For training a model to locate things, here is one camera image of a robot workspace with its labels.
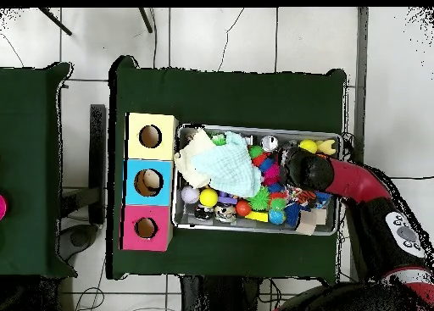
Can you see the mint green waffle cloth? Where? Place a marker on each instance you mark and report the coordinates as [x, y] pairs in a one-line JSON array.
[[230, 168]]

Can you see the cream yellow waffle cloth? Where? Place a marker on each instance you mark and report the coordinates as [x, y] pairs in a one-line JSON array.
[[188, 165]]

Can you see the multicolour spiky caterpillar toy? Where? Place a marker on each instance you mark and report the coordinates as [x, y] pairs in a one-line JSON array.
[[268, 163]]

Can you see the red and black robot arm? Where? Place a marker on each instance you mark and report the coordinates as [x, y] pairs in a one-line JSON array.
[[356, 182]]

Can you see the wooden box with three holes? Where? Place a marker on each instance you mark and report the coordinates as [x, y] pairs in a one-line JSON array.
[[162, 148]]

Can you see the yellow smooth ball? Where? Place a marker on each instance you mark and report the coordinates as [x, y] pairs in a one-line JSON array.
[[208, 197], [308, 146]]

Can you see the pale lavender ball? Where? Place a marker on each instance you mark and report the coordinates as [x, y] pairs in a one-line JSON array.
[[190, 194]]

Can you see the green spiky ball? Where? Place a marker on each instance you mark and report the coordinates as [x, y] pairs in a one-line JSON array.
[[259, 198]]

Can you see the crushed red drink can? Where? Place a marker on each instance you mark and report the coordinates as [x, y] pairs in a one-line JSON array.
[[269, 143]]

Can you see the dark green tablecloth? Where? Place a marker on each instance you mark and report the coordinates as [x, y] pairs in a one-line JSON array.
[[220, 97]]

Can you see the orange black striped tiger toy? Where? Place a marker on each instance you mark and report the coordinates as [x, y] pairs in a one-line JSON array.
[[307, 195]]

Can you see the plain wooden cube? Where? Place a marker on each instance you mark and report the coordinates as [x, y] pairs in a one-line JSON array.
[[307, 224]]

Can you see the grey round stand base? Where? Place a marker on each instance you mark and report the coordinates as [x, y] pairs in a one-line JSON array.
[[79, 239]]

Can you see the black tripod leg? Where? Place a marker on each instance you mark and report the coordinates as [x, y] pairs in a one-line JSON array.
[[56, 21], [145, 19]]

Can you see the dark green side table cloth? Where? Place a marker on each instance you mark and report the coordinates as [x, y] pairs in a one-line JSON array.
[[30, 121]]

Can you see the pink plastic cup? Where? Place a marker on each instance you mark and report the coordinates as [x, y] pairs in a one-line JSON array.
[[1, 207]]

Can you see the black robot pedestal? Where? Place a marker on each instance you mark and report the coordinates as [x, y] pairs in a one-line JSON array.
[[220, 294]]

